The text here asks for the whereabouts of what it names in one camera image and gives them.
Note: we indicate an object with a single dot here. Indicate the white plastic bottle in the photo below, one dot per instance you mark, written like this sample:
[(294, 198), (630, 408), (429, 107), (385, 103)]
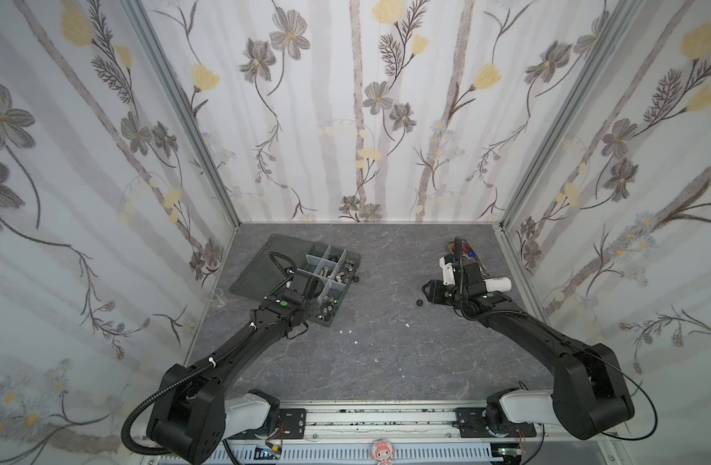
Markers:
[(498, 285)]

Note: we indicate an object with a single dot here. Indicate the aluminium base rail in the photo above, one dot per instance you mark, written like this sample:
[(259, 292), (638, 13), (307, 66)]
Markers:
[(415, 432)]

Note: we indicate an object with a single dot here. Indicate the grey metal tool tray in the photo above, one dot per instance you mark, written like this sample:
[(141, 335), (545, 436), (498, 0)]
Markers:
[(469, 255)]

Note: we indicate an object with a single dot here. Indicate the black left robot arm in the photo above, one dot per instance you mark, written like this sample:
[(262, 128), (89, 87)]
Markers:
[(187, 416)]

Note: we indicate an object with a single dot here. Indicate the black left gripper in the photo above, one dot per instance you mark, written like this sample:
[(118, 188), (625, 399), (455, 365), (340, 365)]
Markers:
[(314, 295)]

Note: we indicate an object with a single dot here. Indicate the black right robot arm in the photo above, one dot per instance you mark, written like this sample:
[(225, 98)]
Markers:
[(589, 396)]

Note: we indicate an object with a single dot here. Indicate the pink doll figure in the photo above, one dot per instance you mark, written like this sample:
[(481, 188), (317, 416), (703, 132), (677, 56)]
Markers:
[(382, 451)]

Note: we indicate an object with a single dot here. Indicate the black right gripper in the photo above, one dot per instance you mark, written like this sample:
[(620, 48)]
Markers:
[(439, 292)]

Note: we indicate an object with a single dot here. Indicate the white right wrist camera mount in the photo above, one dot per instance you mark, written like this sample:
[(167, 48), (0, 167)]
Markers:
[(447, 267)]

